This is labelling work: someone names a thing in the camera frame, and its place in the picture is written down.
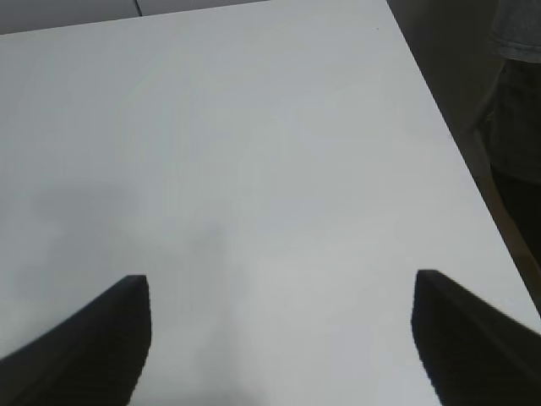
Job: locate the person in grey shirt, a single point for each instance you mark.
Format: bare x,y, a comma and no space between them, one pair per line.
513,144

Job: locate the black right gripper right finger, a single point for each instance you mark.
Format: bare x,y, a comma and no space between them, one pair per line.
472,353

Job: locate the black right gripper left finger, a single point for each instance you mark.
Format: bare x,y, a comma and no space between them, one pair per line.
95,357

